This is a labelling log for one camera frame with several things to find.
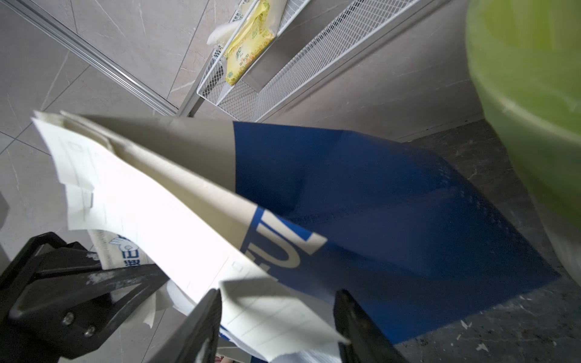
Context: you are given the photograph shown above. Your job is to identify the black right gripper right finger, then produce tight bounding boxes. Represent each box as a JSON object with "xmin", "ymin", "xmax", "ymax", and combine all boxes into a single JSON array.
[{"xmin": 333, "ymin": 290, "xmax": 408, "ymax": 363}]

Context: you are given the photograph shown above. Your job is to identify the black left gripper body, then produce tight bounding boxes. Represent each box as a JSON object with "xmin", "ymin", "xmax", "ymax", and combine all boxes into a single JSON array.
[{"xmin": 1, "ymin": 232, "xmax": 100, "ymax": 362}]

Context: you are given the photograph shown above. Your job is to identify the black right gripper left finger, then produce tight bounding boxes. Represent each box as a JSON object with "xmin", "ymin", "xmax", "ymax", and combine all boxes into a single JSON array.
[{"xmin": 149, "ymin": 289, "xmax": 222, "ymax": 363}]

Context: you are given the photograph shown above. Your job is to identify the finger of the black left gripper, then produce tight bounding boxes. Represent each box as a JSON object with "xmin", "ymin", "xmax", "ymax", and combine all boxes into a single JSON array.
[{"xmin": 8, "ymin": 265, "xmax": 169, "ymax": 358}]

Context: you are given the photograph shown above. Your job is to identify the receipt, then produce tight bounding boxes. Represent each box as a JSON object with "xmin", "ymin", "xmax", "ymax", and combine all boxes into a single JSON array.
[{"xmin": 33, "ymin": 112, "xmax": 344, "ymax": 362}]

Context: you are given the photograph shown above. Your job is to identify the blue white paper bag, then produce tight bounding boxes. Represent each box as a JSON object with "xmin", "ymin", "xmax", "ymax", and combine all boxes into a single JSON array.
[{"xmin": 58, "ymin": 110, "xmax": 561, "ymax": 363}]

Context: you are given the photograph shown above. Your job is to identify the white trash bin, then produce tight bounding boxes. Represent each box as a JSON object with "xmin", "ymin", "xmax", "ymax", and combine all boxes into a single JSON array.
[{"xmin": 531, "ymin": 197, "xmax": 580, "ymax": 285}]

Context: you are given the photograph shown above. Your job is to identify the yellow wet wipes pack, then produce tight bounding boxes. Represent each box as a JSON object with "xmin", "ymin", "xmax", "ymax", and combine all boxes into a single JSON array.
[{"xmin": 224, "ymin": 0, "xmax": 287, "ymax": 86}]

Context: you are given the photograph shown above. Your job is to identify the green trash bag liner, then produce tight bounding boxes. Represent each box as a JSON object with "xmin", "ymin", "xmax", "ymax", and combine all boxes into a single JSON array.
[{"xmin": 466, "ymin": 1, "xmax": 580, "ymax": 222}]

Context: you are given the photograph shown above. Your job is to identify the white wire mesh basket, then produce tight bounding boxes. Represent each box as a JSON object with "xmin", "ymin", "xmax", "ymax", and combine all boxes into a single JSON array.
[{"xmin": 197, "ymin": 1, "xmax": 415, "ymax": 122}]

